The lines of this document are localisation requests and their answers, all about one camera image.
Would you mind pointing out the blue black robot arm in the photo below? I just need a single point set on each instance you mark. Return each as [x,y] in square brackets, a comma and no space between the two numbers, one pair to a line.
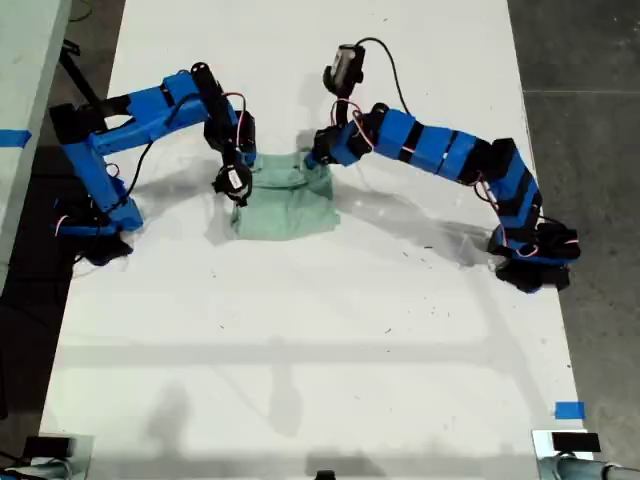
[145,107]
[450,150]

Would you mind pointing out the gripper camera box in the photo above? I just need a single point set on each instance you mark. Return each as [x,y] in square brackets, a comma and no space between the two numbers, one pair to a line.
[231,179]
[345,65]

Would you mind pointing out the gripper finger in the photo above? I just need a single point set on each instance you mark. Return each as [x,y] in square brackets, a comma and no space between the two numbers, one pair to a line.
[250,160]
[316,161]

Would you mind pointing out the long blue tape strip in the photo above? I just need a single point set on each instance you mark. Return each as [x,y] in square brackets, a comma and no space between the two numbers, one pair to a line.
[12,136]

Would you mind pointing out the short blue tape strip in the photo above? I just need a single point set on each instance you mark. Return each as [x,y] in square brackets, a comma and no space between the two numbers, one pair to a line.
[570,410]

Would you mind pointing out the small black mount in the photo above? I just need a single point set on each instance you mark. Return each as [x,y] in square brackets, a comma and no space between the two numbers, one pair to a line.
[325,475]

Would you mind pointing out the camera black stalk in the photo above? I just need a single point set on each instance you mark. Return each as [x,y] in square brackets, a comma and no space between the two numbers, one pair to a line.
[341,110]
[230,157]

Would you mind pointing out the pale side table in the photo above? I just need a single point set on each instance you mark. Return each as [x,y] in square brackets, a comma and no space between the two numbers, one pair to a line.
[30,60]

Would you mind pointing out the black stand leg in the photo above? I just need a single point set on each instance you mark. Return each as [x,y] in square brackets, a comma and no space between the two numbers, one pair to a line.
[80,80]

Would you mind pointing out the pale green T-shirt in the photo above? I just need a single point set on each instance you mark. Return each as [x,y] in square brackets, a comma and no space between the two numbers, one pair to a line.
[285,215]

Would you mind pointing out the small black box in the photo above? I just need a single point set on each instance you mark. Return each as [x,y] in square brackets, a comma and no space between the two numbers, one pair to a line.
[575,442]
[47,445]

